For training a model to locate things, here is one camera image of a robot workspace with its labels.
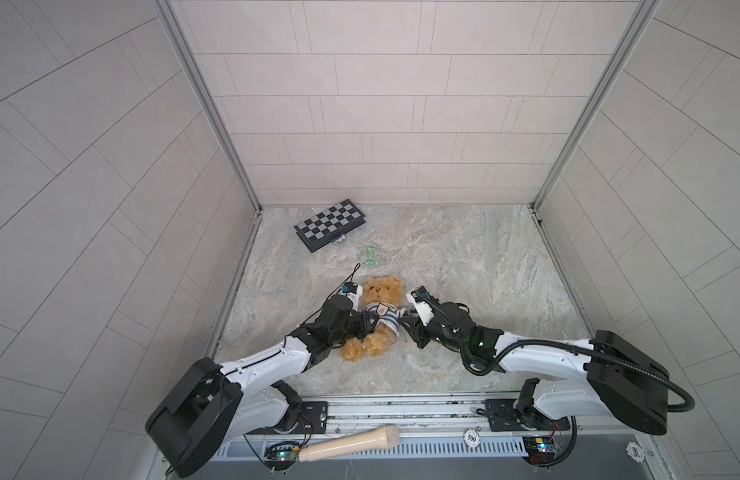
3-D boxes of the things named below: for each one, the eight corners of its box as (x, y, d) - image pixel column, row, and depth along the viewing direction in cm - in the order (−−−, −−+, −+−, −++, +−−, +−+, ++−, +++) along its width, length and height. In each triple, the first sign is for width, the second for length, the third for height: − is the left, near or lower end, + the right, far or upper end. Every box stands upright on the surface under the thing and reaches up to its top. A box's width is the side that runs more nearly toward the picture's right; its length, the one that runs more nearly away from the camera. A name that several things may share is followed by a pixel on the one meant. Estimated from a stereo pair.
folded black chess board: (310, 254, 103) (308, 249, 101) (293, 232, 109) (291, 227, 107) (366, 221, 113) (366, 216, 111) (348, 203, 119) (347, 197, 117)
